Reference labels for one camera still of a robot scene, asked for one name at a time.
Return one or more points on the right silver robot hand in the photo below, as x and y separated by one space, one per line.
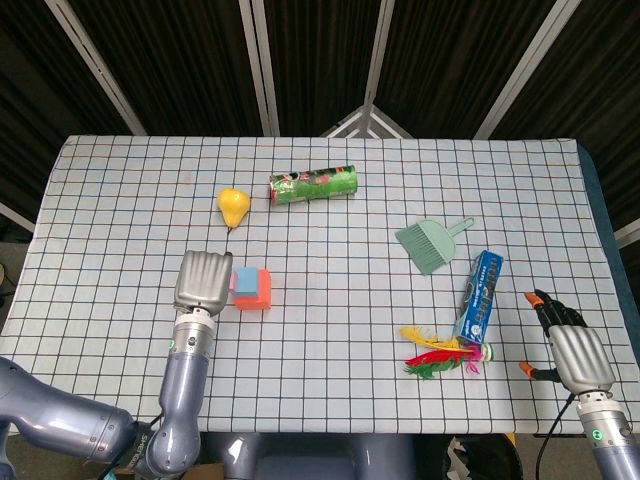
580 355

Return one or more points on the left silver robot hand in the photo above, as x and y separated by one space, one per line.
202 280

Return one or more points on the small pink foam cube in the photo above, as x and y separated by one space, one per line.
233 282

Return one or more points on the medium blue foam cube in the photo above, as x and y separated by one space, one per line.
246 282

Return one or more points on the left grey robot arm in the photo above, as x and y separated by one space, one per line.
182 370

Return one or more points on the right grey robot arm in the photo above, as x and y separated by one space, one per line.
610 440

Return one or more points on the large orange foam cube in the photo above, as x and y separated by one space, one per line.
262 295

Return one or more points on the yellow pear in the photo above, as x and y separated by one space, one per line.
232 202

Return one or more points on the blue cardboard box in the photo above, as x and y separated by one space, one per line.
480 295

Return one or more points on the white checkered tablecloth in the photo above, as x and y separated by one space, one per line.
325 350

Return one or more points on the colourful feather shuttlecock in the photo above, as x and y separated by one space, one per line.
435 357

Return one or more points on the green snack can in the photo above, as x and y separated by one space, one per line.
315 185

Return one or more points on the white crumpled paper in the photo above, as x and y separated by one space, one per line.
475 460

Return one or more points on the green plastic hand brush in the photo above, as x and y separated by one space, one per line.
427 245

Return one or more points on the grey robot torso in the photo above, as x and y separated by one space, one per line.
310 460

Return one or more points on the dark folding partition screen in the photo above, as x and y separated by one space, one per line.
200 60

